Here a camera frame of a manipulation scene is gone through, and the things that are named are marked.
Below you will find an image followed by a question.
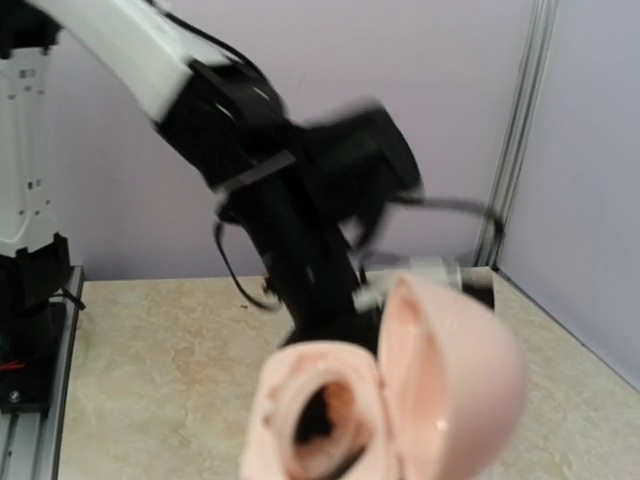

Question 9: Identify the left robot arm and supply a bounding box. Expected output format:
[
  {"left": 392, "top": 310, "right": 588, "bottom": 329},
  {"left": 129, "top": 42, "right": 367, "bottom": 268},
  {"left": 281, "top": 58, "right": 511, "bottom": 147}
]
[{"left": 1, "top": 1, "right": 421, "bottom": 357}]

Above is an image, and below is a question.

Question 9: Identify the left aluminium frame post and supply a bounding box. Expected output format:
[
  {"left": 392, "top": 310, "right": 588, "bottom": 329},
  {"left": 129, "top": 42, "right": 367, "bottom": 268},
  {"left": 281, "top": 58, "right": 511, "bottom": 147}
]
[{"left": 472, "top": 0, "right": 559, "bottom": 269}]

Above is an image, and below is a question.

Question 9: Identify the front aluminium rail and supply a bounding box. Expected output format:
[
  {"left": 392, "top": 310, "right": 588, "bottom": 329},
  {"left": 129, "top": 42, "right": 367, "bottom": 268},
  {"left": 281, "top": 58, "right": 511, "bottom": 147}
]
[{"left": 1, "top": 266, "right": 85, "bottom": 480}]

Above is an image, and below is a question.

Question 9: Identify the pink earbud charging case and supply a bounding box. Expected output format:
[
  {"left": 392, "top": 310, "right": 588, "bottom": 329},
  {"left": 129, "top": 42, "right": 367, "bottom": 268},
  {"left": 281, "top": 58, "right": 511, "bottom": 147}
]
[{"left": 238, "top": 272, "right": 527, "bottom": 479}]

